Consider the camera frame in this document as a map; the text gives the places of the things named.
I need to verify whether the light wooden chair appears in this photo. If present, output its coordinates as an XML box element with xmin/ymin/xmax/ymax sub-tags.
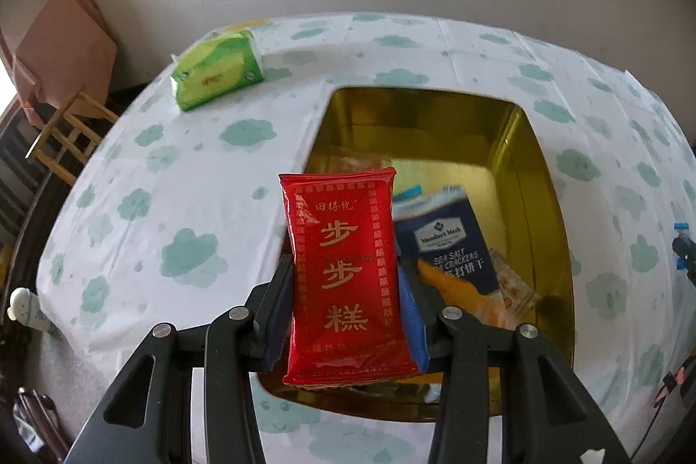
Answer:
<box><xmin>24</xmin><ymin>86</ymin><xmax>120</xmax><ymax>187</ymax></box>

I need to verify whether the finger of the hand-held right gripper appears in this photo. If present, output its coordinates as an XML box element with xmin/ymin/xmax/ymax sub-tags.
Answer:
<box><xmin>671</xmin><ymin>222</ymin><xmax>696</xmax><ymax>287</ymax></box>

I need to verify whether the red snack packet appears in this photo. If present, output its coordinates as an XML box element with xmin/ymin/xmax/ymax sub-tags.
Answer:
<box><xmin>278</xmin><ymin>166</ymin><xmax>421</xmax><ymax>387</ymax></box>

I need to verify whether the brown and gold tin box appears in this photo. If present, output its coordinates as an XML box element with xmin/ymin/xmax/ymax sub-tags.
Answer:
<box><xmin>255</xmin><ymin>86</ymin><xmax>576</xmax><ymax>422</ymax></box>

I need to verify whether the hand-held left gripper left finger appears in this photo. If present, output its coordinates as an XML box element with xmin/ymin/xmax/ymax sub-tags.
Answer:
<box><xmin>65</xmin><ymin>254</ymin><xmax>297</xmax><ymax>464</ymax></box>

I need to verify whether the white cloud-print cloth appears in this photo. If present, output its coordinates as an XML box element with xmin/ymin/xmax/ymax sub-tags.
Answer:
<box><xmin>35</xmin><ymin>12</ymin><xmax>696</xmax><ymax>464</ymax></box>

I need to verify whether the dark blue cracker packet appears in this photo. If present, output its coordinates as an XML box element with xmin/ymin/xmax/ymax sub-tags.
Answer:
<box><xmin>392</xmin><ymin>186</ymin><xmax>504</xmax><ymax>299</ymax></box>

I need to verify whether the green tissue pack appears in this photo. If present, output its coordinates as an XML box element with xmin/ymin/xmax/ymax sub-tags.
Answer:
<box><xmin>170</xmin><ymin>29</ymin><xmax>265</xmax><ymax>111</ymax></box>

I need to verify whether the clear bag of orange snacks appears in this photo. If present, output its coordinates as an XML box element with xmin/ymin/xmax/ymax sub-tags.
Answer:
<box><xmin>486</xmin><ymin>249</ymin><xmax>543</xmax><ymax>331</ymax></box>

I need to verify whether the orange snack packet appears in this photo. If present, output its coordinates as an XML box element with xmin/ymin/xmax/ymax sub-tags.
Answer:
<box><xmin>416</xmin><ymin>258</ymin><xmax>509</xmax><ymax>331</ymax></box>

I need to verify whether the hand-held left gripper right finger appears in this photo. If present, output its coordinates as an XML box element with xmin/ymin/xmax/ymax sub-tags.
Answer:
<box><xmin>397</xmin><ymin>264</ymin><xmax>634</xmax><ymax>464</ymax></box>

